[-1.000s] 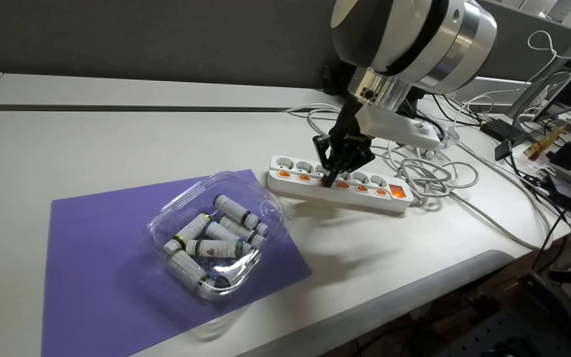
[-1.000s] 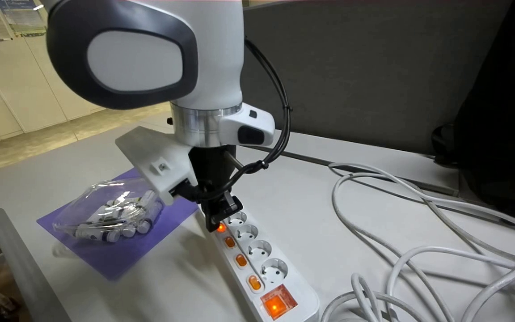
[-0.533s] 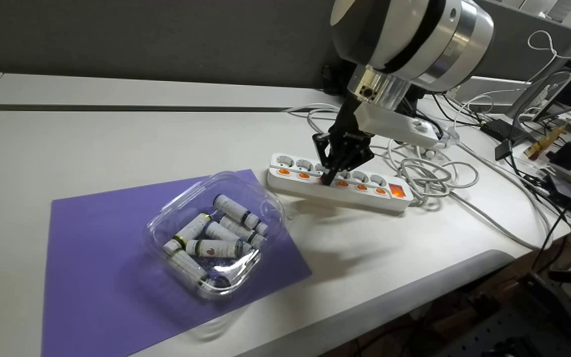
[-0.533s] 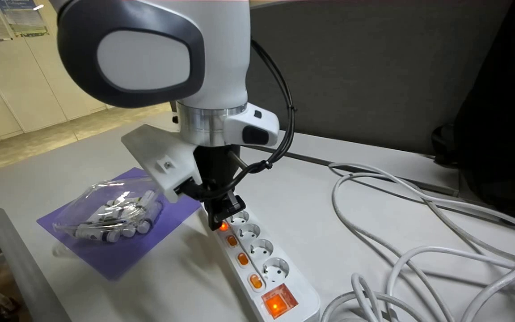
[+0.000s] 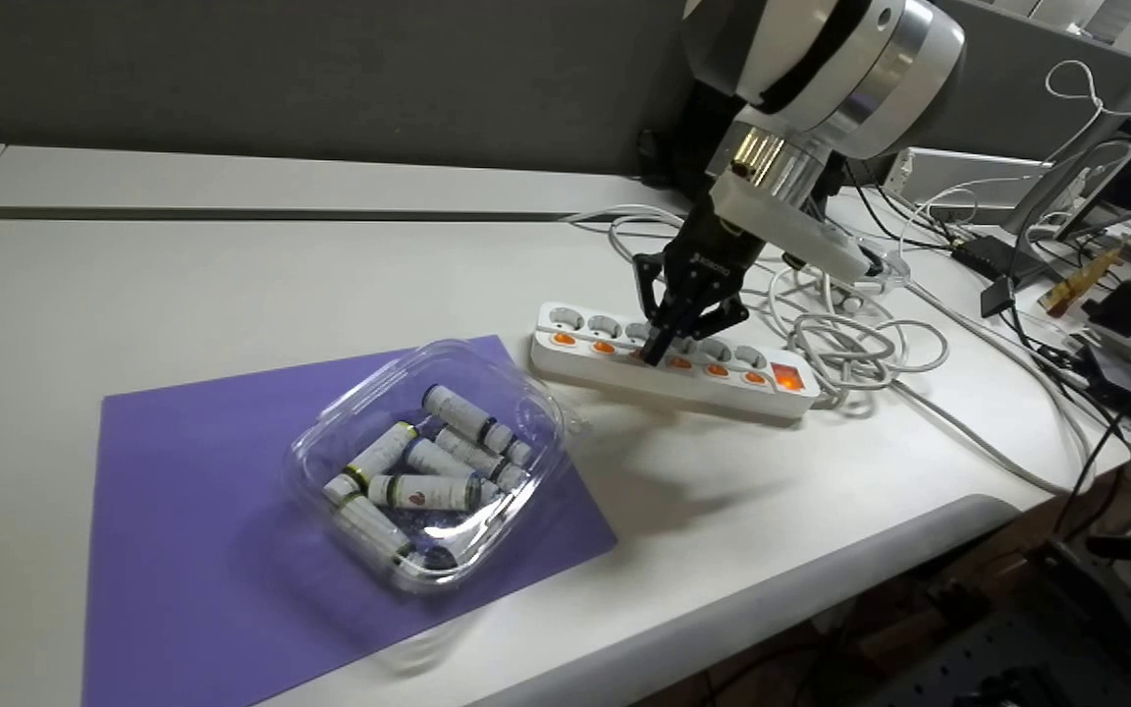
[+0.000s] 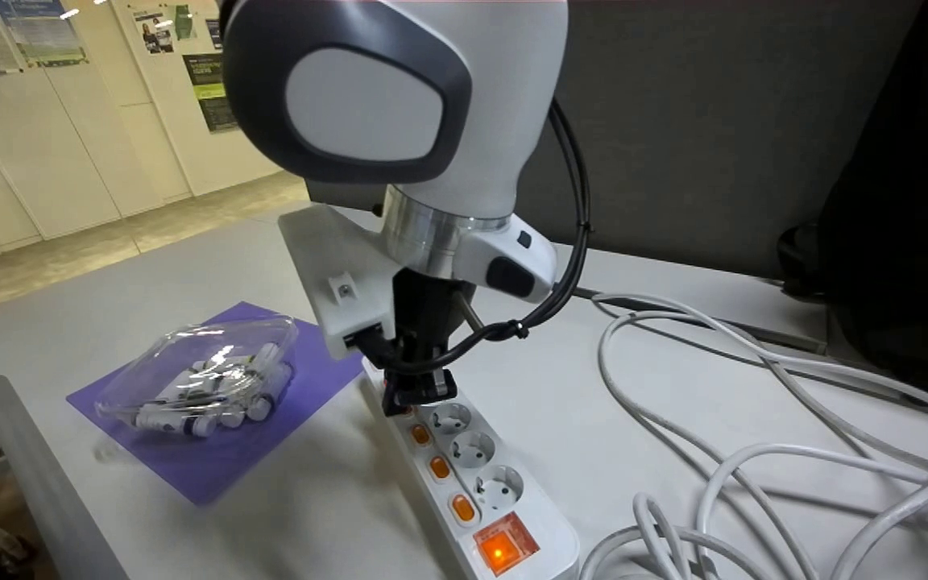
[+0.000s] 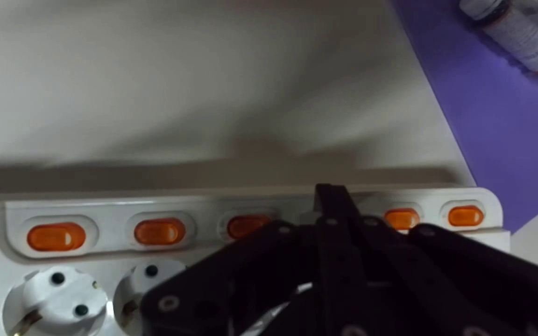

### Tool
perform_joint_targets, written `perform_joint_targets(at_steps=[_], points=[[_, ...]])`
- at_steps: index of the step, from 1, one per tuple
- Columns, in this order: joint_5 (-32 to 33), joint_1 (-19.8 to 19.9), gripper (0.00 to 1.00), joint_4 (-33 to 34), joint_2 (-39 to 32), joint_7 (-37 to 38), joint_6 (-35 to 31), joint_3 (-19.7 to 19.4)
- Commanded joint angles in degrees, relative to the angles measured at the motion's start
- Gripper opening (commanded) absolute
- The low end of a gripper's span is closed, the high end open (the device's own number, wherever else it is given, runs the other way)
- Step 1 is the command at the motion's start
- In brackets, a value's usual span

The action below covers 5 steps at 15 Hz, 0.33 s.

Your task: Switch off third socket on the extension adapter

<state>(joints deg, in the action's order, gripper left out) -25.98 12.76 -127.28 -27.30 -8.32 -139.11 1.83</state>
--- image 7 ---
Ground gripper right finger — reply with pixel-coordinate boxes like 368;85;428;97
332;184;538;336

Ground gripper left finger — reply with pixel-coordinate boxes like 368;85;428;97
140;184;344;336

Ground white power strip orange switches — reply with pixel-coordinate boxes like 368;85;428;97
0;186;512;336

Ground purple mat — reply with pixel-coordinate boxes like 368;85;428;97
389;0;538;234

